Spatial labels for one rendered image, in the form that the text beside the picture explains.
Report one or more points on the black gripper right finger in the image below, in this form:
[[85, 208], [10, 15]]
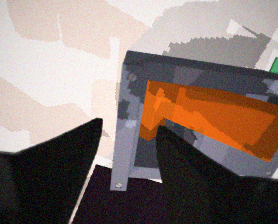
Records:
[[198, 190]]

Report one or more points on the orange block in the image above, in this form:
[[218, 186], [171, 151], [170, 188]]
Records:
[[244, 123]]

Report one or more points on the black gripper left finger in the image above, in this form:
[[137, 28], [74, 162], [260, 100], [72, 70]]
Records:
[[42, 184]]

